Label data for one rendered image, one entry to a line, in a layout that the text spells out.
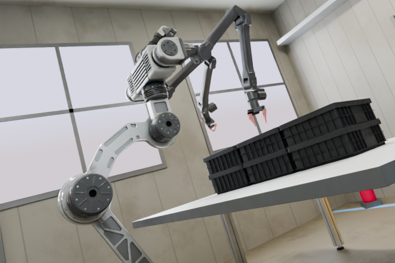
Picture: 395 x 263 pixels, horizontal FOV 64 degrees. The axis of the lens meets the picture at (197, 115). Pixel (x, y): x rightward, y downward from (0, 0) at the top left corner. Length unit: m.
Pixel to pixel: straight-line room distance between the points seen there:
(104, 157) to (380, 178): 1.27
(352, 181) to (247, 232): 3.06
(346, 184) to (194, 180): 2.82
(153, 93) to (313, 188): 1.13
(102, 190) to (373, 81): 3.58
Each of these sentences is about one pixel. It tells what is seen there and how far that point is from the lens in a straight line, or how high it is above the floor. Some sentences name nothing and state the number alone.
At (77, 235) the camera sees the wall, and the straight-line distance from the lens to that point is 3.08.
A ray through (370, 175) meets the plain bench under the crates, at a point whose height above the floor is 0.69.
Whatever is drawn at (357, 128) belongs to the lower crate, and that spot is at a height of 0.80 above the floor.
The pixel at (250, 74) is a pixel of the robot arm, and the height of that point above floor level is 1.29.
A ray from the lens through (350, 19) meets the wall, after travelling 4.55.
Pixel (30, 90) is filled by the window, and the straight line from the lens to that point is 3.31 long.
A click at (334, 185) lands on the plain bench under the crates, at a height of 0.68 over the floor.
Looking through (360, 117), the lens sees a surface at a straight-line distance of 1.60.
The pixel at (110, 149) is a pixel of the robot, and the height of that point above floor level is 1.08.
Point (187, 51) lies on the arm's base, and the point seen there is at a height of 1.43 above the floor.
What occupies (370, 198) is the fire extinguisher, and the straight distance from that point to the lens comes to 4.23.
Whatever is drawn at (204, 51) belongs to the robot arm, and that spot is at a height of 1.42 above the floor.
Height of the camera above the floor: 0.76
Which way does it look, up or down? 13 degrees up
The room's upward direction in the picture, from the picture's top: 18 degrees counter-clockwise
